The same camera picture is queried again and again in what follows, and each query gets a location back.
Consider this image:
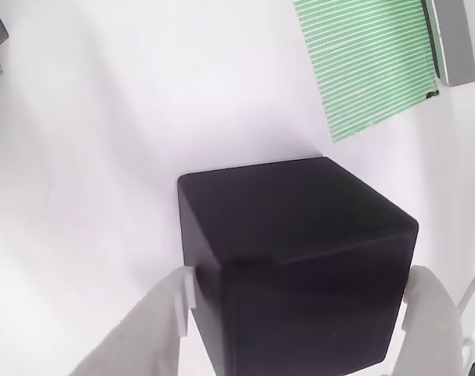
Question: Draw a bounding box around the grey table edge trim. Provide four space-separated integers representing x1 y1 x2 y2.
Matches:
420 0 475 88

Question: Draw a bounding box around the green striped tape strip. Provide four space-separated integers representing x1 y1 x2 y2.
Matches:
292 0 441 144

